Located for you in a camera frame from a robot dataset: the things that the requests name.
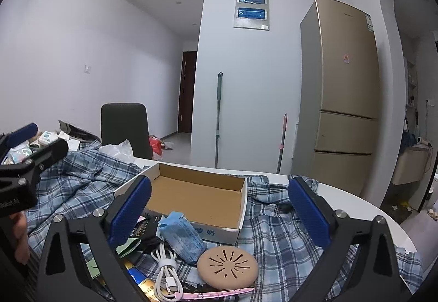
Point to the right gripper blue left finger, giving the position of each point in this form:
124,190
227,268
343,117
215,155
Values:
63,272

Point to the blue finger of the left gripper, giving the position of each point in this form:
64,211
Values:
51,154
23,134

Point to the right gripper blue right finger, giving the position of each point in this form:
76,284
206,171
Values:
374,274

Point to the person's left hand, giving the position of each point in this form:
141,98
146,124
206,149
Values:
19,229

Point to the white wet wipes pack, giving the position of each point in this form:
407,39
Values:
46,138

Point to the pastel tissue packet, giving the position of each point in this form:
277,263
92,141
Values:
18,154

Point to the green pouch with snap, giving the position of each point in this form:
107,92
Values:
130,246

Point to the clear plastic bag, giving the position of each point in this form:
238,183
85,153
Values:
122,151

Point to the dark office chair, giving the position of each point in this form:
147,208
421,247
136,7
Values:
126,121

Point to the yellow blue card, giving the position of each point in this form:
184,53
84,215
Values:
145,284

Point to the black snack packet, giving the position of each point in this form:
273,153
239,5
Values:
146,228

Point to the red plastic bag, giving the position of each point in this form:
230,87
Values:
156,145

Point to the blue plaid shirt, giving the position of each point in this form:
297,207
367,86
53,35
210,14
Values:
86,180

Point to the beige cabinet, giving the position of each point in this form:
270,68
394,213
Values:
411,165

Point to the blue tissue pack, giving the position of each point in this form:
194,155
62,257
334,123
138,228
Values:
182,237

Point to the round tan perforated disc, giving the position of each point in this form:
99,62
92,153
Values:
227,268

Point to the dark wooden door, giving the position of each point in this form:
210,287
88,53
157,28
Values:
187,86

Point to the open cardboard box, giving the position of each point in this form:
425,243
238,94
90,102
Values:
214,203

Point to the gold refrigerator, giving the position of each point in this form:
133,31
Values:
338,122

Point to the grey electrical panel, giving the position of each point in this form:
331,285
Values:
252,14

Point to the white wall switch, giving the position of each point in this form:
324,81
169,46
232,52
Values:
88,68

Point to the green mop handle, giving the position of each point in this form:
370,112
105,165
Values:
217,130

